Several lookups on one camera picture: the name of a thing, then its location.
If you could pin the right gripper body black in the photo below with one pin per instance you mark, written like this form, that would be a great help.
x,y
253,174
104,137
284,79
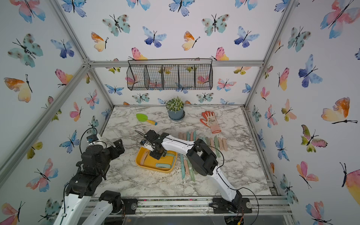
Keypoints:
x,y
154,153

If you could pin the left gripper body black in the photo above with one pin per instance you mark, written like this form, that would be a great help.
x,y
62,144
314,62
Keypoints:
x,y
111,153

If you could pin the small teal folding knife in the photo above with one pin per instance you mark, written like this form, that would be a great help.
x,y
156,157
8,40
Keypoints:
x,y
165,166

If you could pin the brownish pink folding knife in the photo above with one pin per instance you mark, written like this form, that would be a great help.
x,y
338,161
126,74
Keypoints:
x,y
186,167

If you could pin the green ceramic knife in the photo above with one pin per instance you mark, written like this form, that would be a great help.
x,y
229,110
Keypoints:
x,y
216,143
191,171

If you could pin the dark grey folding knife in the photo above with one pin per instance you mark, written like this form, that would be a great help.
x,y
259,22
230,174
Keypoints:
x,y
208,141

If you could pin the pink folding knife top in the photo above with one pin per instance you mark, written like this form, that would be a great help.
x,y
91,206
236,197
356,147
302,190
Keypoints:
x,y
212,144

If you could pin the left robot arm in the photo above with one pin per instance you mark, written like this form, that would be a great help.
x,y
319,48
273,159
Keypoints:
x,y
78,193

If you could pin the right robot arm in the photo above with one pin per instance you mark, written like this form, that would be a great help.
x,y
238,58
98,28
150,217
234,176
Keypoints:
x,y
204,162

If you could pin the yellow storage box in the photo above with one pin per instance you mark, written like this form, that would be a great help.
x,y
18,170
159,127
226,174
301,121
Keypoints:
x,y
150,163

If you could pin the green yellow toy trowel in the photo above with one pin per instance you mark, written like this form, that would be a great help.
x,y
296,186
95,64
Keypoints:
x,y
144,118

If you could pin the potted green plant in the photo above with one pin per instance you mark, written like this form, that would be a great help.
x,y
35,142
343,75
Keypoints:
x,y
175,108

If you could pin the red white garden glove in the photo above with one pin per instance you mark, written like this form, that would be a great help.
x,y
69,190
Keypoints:
x,y
209,119

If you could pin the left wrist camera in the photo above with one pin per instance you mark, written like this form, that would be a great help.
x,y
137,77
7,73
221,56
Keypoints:
x,y
92,139

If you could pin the black wire wall basket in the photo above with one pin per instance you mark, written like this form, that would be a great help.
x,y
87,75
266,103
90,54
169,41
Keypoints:
x,y
170,75

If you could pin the aluminium front rail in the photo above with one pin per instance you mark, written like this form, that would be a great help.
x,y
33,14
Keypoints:
x,y
174,206

